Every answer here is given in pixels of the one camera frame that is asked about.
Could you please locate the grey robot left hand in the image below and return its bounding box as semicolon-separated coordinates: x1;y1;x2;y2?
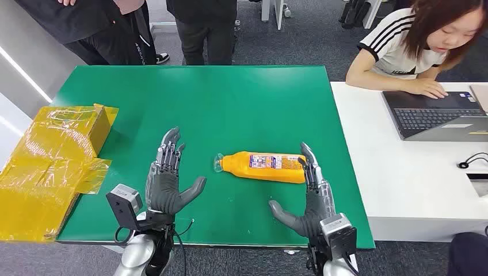
144;127;207;217

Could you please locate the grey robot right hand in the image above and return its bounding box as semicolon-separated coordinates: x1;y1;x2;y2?
268;142;337;239

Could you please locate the orange detergent bottle clear cap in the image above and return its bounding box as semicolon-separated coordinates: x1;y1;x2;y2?
213;151;308;185

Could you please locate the white desk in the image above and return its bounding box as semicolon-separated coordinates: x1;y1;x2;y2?
330;80;488;244

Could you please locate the green table mat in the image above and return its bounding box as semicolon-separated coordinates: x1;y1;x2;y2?
51;65;377;251

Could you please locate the yellow taped cardboard box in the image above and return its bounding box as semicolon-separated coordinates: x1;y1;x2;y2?
0;103;120;244

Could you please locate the dark grey laptop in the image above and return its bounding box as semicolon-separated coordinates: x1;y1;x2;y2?
382;90;488;143

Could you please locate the dark fabric object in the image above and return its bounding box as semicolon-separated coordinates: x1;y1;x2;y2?
447;231;488;276

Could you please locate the standing person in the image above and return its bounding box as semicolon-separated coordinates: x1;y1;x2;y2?
166;0;239;67
13;0;171;67

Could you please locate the seated person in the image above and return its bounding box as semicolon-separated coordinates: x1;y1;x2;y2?
345;0;488;100

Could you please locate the white table leg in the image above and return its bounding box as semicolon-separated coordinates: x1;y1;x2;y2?
261;0;292;32

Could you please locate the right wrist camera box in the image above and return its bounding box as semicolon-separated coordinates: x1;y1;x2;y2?
319;213;359;265

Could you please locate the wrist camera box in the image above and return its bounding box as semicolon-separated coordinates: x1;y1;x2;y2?
319;213;359;265
105;183;144;232

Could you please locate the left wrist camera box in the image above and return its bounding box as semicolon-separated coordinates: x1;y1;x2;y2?
105;183;144;232

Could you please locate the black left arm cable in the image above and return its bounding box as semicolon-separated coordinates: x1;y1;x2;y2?
172;218;196;276

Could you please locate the black cable on desk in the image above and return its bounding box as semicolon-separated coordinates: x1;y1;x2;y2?
458;152;488;170

